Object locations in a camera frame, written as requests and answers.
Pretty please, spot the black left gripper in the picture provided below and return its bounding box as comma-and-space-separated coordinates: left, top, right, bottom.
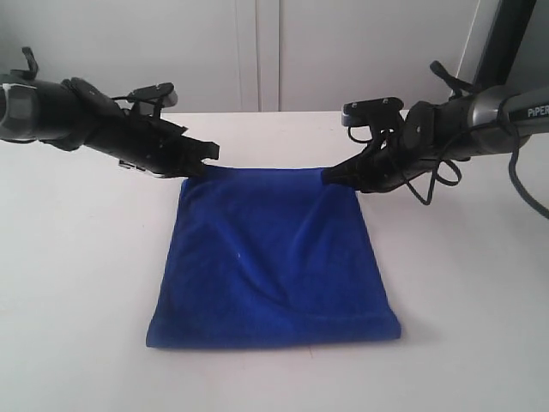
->
63, 77, 220, 177

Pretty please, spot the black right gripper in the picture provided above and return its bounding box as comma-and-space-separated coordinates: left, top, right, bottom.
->
320, 141, 447, 194

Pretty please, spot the blue towel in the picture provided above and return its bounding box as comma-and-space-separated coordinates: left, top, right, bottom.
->
146, 167, 401, 349

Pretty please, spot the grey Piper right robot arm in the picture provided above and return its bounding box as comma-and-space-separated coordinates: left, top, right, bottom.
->
322, 61, 548, 193

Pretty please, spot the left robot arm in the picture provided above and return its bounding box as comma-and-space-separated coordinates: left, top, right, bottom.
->
1, 47, 220, 179

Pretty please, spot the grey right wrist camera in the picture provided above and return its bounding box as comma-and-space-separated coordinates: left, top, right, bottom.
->
341, 97, 404, 130

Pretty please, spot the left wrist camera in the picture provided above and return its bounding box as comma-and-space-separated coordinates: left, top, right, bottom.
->
127, 82, 178, 118

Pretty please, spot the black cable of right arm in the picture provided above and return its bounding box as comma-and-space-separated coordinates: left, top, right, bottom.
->
402, 98, 549, 220

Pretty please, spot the dark vertical post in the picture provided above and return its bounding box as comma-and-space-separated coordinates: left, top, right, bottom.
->
474, 0, 537, 89

